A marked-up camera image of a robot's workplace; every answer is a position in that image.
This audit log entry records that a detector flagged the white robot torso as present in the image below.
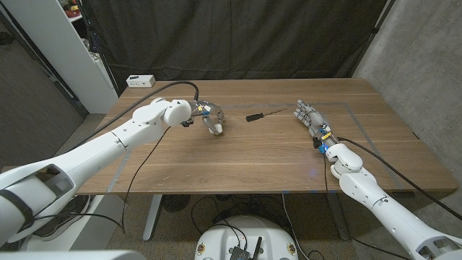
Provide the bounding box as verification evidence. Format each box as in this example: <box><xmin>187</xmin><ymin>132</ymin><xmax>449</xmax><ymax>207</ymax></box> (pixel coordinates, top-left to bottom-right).
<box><xmin>194</xmin><ymin>215</ymin><xmax>300</xmax><ymax>260</ymax></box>

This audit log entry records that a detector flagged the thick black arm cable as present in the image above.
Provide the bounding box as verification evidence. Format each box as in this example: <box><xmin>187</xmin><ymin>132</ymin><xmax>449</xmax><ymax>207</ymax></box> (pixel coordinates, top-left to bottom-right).
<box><xmin>63</xmin><ymin>80</ymin><xmax>201</xmax><ymax>155</ymax></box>
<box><xmin>336</xmin><ymin>136</ymin><xmax>462</xmax><ymax>221</ymax></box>

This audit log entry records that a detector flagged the grey table leg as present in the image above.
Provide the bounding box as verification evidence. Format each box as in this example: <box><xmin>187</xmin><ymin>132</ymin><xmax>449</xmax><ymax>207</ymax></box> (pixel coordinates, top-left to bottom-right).
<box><xmin>326</xmin><ymin>193</ymin><xmax>350</xmax><ymax>241</ymax></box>

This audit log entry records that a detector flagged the black sneaker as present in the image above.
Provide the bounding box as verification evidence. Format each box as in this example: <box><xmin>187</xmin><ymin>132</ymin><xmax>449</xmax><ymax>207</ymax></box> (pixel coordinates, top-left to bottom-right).
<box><xmin>34</xmin><ymin>194</ymin><xmax>91</xmax><ymax>242</ymax></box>

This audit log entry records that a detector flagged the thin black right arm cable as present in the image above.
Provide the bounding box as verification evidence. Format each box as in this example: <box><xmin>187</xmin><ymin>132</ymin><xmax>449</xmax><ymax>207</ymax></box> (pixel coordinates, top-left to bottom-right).
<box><xmin>322</xmin><ymin>153</ymin><xmax>412</xmax><ymax>260</ymax></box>

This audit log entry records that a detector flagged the black backdrop stand pole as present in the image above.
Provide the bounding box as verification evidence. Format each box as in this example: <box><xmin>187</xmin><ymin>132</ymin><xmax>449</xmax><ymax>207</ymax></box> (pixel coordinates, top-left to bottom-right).
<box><xmin>77</xmin><ymin>0</ymin><xmax>121</xmax><ymax>98</ymax></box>
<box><xmin>349</xmin><ymin>0</ymin><xmax>396</xmax><ymax>79</ymax></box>

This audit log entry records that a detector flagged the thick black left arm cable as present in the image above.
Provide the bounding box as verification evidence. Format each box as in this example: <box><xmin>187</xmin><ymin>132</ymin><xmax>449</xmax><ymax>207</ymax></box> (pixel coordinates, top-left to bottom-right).
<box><xmin>63</xmin><ymin>80</ymin><xmax>201</xmax><ymax>155</ymax></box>

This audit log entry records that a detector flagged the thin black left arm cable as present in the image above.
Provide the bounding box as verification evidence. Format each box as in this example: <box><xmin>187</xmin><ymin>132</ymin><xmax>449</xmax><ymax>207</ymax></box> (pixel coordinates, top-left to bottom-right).
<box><xmin>32</xmin><ymin>126</ymin><xmax>173</xmax><ymax>234</ymax></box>

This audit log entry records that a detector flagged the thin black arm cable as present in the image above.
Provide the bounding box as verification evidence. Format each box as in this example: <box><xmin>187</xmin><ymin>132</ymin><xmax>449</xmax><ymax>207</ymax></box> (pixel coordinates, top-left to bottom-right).
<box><xmin>322</xmin><ymin>153</ymin><xmax>412</xmax><ymax>260</ymax></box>
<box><xmin>32</xmin><ymin>126</ymin><xmax>173</xmax><ymax>234</ymax></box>

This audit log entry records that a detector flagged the white shelf cabinet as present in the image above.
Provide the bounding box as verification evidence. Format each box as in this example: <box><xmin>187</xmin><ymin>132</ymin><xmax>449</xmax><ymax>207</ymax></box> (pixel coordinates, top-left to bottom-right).
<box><xmin>1</xmin><ymin>0</ymin><xmax>119</xmax><ymax>115</ymax></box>

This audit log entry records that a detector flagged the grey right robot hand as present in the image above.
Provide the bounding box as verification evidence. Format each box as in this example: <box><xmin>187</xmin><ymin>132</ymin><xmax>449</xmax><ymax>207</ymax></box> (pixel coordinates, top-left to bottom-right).
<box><xmin>292</xmin><ymin>100</ymin><xmax>341</xmax><ymax>154</ymax></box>

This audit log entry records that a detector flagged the white power strip box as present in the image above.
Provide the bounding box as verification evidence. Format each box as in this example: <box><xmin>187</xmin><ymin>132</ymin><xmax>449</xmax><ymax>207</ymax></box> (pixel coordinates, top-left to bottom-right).
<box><xmin>126</xmin><ymin>74</ymin><xmax>157</xmax><ymax>89</ymax></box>

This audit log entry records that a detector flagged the small red object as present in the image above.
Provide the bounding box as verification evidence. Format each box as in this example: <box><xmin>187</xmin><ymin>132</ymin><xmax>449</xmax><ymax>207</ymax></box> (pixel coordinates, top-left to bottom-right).
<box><xmin>57</xmin><ymin>0</ymin><xmax>82</xmax><ymax>19</ymax></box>

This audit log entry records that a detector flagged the black floor cable tangle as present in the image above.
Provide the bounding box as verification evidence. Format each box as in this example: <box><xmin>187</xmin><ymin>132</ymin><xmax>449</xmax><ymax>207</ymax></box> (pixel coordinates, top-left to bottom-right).
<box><xmin>190</xmin><ymin>194</ymin><xmax>286</xmax><ymax>235</ymax></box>

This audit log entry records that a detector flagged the white table leg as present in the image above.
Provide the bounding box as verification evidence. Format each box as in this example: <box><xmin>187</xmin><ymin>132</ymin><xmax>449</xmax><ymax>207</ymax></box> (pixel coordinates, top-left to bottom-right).
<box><xmin>142</xmin><ymin>194</ymin><xmax>163</xmax><ymax>242</ymax></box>

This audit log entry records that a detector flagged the grey floor cable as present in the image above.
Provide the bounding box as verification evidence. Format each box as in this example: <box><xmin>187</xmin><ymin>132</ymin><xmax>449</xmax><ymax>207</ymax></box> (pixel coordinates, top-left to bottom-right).
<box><xmin>281</xmin><ymin>192</ymin><xmax>302</xmax><ymax>260</ymax></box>

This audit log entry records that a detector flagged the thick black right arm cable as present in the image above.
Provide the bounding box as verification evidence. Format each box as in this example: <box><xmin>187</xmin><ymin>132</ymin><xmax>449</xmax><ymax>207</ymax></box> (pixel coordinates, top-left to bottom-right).
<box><xmin>336</xmin><ymin>136</ymin><xmax>462</xmax><ymax>221</ymax></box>

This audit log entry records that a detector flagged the black backdrop curtain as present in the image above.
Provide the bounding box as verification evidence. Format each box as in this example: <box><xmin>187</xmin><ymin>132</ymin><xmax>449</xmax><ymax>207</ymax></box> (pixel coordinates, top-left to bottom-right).
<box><xmin>77</xmin><ymin>0</ymin><xmax>389</xmax><ymax>95</ymax></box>

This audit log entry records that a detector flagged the black round floor fan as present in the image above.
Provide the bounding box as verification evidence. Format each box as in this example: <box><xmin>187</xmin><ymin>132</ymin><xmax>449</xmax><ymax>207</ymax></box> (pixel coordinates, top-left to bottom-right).
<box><xmin>161</xmin><ymin>194</ymin><xmax>191</xmax><ymax>213</ymax></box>

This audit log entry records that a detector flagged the black handled screwdriver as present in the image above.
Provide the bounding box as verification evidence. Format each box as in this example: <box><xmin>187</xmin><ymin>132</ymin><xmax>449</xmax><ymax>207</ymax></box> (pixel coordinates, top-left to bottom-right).
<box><xmin>245</xmin><ymin>108</ymin><xmax>289</xmax><ymax>123</ymax></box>

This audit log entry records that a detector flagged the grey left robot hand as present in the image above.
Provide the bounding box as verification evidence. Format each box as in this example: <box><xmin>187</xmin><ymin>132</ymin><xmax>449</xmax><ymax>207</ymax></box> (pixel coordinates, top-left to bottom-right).
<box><xmin>188</xmin><ymin>100</ymin><xmax>226</xmax><ymax>137</ymax></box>

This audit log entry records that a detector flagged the black antenna module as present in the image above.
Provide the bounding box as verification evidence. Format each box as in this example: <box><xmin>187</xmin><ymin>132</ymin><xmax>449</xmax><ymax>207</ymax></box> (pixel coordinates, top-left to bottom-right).
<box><xmin>229</xmin><ymin>236</ymin><xmax>263</xmax><ymax>260</ymax></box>

